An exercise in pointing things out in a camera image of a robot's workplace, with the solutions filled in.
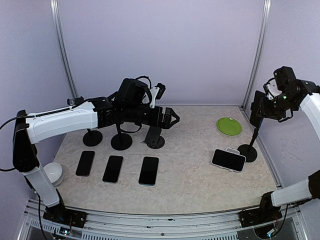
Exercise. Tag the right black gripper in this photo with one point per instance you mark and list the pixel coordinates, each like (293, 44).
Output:
(266, 111)

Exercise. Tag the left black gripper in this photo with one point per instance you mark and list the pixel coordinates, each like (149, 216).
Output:
(166, 124)

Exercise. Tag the blue phone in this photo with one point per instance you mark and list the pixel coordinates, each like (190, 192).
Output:
(254, 119)

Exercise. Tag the low black stand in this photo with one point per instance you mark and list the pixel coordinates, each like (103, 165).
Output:
(153, 138)

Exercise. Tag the white small phone stand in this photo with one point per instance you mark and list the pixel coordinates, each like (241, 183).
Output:
(232, 150)

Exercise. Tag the black round-base stand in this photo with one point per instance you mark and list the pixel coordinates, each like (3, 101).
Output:
(121, 141)

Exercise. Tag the landscape phone white case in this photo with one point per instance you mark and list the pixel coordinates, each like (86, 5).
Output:
(228, 160)

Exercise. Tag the phone with white edge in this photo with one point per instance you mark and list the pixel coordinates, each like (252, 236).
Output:
(113, 168)
(148, 172)

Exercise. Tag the tall black phone stand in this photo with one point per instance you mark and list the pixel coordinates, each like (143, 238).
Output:
(92, 137)

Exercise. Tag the black phone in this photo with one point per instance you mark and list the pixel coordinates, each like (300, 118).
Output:
(85, 163)

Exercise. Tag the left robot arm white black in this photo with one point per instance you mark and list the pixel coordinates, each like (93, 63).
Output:
(134, 102)

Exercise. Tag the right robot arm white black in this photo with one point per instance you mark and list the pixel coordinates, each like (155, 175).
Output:
(293, 145)

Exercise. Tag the green plate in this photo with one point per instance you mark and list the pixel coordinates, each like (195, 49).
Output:
(229, 126)

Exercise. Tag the white bowl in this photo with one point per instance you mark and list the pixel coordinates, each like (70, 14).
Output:
(55, 173)

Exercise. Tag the right aluminium frame post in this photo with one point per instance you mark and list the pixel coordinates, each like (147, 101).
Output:
(267, 4)

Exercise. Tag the aluminium frame post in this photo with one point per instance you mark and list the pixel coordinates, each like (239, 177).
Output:
(267, 4)
(54, 5)

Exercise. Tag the front aluminium rail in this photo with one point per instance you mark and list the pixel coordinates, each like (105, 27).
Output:
(102, 225)

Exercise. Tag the left aluminium frame post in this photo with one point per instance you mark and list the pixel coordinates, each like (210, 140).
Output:
(54, 5)

